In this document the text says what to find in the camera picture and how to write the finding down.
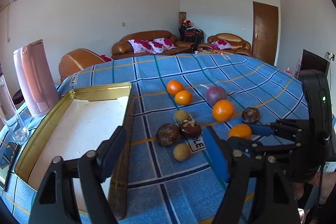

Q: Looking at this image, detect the dark brown fruit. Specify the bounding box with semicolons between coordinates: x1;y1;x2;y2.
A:
241;107;260;123
156;123;180;146
179;120;202;138

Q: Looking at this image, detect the large orange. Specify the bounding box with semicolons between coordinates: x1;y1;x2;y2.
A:
212;100;235;122

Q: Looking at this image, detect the tan longan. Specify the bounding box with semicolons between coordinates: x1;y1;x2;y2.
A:
173;144;191;161
174;110;191;124

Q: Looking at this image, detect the person's right hand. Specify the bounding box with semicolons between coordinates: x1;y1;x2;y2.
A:
291;172;336;223

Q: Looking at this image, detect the black television screen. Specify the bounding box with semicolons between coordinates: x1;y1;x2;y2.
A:
300;50;330;76

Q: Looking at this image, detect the purple passion fruit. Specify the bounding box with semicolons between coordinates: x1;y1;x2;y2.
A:
201;85;228;106

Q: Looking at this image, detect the black phone on table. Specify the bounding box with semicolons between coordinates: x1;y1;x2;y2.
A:
0;142;19;192

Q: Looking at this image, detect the blue plaid tablecloth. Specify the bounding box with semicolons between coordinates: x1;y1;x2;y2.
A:
0;53;336;224

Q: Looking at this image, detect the brown wooden door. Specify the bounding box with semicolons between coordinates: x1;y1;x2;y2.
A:
252;2;278;65

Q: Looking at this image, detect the gold metal tin tray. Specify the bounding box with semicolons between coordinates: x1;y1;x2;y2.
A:
14;83;135;220

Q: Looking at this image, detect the clear glass bottle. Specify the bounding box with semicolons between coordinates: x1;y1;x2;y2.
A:
0;71;29;144

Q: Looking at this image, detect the pink floral armchair pillow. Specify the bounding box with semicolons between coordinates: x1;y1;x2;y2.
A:
211;40;233;51

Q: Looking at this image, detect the brown leather armchair right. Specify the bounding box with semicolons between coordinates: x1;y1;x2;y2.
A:
197;33;252;57

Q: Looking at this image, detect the pink electric kettle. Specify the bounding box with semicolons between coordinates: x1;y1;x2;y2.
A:
13;39;60;118

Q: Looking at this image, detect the dark shelf with items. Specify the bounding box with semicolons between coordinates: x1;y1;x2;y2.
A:
179;12;204;45

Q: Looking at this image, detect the pink floral pillow right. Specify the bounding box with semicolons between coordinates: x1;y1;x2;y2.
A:
148;38;176;53

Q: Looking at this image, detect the brown leather chair left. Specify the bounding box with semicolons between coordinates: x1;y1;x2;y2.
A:
59;48;113;82

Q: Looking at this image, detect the brown leather long sofa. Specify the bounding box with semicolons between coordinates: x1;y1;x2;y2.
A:
112;30;197;60

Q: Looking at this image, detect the pink floral pillow left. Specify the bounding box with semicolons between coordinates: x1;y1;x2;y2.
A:
128;39;155;53

